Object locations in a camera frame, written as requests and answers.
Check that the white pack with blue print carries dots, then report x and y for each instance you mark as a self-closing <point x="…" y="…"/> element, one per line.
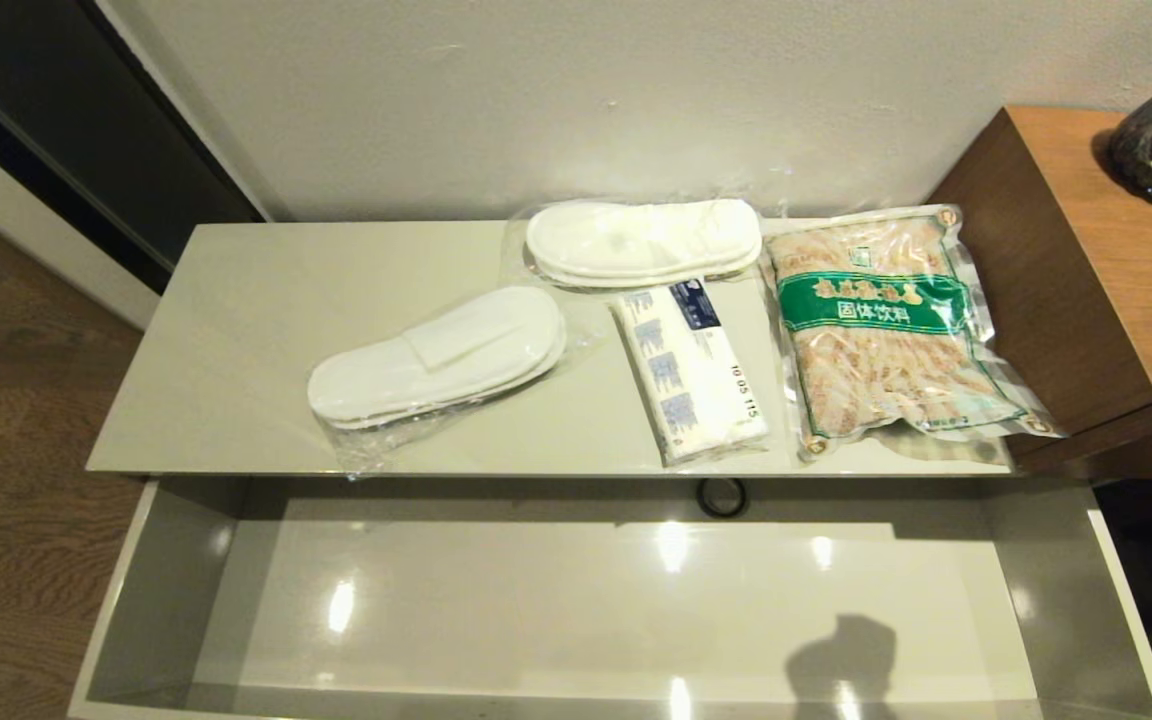
<point x="696" y="385"/>

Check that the grey cabinet drawer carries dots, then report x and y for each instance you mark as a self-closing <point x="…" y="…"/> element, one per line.
<point x="536" y="600"/>

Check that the cereal bag with green label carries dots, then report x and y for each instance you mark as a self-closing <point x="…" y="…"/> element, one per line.
<point x="876" y="340"/>

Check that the bagged white slippers sole up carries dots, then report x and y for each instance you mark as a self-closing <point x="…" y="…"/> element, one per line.
<point x="641" y="238"/>

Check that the glossy grey cabinet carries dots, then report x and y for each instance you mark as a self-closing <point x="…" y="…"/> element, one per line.
<point x="256" y="330"/>

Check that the brown wooden side cabinet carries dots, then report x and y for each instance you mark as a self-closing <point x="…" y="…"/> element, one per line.
<point x="1086" y="240"/>

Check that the dark door panel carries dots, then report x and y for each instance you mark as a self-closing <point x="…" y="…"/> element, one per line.
<point x="66" y="110"/>

